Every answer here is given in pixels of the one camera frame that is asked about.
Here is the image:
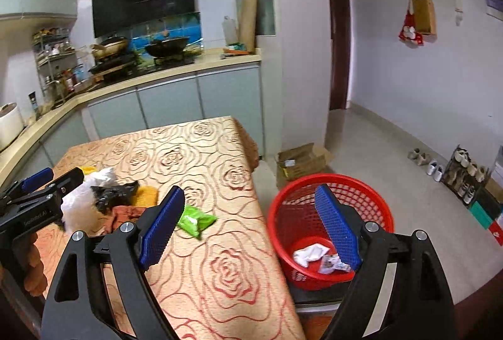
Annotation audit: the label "shoe rack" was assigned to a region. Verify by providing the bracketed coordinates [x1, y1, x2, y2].
[442, 145, 492, 207]

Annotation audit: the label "scenic backsplash panel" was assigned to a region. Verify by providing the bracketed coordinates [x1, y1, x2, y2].
[128, 12, 203, 55]

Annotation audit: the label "open cardboard box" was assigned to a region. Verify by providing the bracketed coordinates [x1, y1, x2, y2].
[275, 143, 334, 190]

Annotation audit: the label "dark stool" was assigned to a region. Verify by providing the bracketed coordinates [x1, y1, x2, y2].
[293, 278, 354, 319]

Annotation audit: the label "metal spice rack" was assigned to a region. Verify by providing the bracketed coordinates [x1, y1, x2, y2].
[32, 28, 86, 105]

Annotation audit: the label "white plastic bag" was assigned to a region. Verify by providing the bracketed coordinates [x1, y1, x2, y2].
[61, 167, 119, 234]

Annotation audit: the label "crumpled white tissue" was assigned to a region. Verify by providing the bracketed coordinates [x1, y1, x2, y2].
[293, 244, 333, 268]

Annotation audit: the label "rose-patterned tablecloth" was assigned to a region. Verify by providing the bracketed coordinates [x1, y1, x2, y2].
[24, 116, 307, 340]

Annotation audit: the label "black gas stove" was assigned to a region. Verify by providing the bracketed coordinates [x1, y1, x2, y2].
[88, 52, 196, 76]

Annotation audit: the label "black plastic bag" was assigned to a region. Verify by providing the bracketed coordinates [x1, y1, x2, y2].
[90, 180, 141, 217]

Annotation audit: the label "clear plastic bottle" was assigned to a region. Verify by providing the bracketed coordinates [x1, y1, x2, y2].
[222, 15, 239, 46]

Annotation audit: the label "white rice cooker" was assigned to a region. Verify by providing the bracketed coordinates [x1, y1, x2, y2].
[0, 103, 25, 152]

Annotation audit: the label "person's left hand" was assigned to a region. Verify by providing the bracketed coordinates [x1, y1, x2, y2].
[21, 232, 50, 298]

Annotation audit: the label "pair of white shoes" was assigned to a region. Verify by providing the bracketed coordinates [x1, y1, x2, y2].
[427, 159, 445, 182]

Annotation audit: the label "green snack packet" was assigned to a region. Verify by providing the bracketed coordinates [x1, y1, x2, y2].
[176, 204, 218, 240]

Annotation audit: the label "brown paper bag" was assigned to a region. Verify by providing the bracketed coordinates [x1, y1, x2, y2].
[411, 0, 437, 36]

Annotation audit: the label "golden frying pan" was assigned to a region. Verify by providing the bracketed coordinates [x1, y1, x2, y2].
[90, 36, 130, 60]

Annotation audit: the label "dark wooden door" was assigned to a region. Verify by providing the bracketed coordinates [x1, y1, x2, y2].
[323, 0, 351, 112]

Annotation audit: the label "grey kitchen counter cabinets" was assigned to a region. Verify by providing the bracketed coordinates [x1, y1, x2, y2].
[0, 53, 263, 187]

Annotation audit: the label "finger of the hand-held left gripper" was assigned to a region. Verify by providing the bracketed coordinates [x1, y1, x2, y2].
[16, 168, 85, 207]
[0, 167, 54, 205]

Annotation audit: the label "orange brown cloth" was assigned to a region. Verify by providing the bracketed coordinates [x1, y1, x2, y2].
[104, 204, 148, 233]

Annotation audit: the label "red plastic mesh basket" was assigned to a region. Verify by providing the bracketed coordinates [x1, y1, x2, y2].
[266, 174, 395, 291]

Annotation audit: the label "green box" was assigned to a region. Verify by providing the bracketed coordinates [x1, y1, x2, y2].
[468, 200, 502, 229]

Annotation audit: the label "wooden cutting board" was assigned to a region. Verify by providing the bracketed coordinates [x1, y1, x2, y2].
[239, 0, 259, 53]

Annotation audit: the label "crumpled printed wrapper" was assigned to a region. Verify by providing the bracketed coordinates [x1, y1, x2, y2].
[318, 254, 353, 274]

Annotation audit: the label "red hanging decoration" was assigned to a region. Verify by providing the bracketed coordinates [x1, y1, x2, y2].
[398, 8, 425, 47]

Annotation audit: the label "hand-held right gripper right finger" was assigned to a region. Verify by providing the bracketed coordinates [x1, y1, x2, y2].
[315, 184, 458, 340]

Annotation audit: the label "red and white box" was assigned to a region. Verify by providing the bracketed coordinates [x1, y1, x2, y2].
[487, 220, 503, 247]

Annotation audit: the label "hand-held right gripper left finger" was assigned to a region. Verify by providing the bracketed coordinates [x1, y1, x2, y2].
[41, 185, 186, 340]

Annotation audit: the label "pair of beige shoes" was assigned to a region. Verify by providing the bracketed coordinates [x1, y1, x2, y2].
[407, 147, 431, 166]

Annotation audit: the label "black wok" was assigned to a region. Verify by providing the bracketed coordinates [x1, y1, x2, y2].
[145, 36, 191, 58]

